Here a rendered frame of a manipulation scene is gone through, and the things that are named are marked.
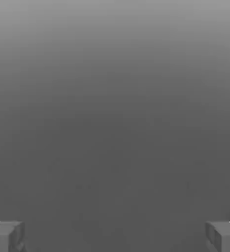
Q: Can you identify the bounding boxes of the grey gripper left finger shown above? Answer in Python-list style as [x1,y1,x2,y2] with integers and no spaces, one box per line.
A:
[0,220,26,252]

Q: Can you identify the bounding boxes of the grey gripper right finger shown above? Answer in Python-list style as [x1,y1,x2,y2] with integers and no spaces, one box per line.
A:
[204,220,230,252]

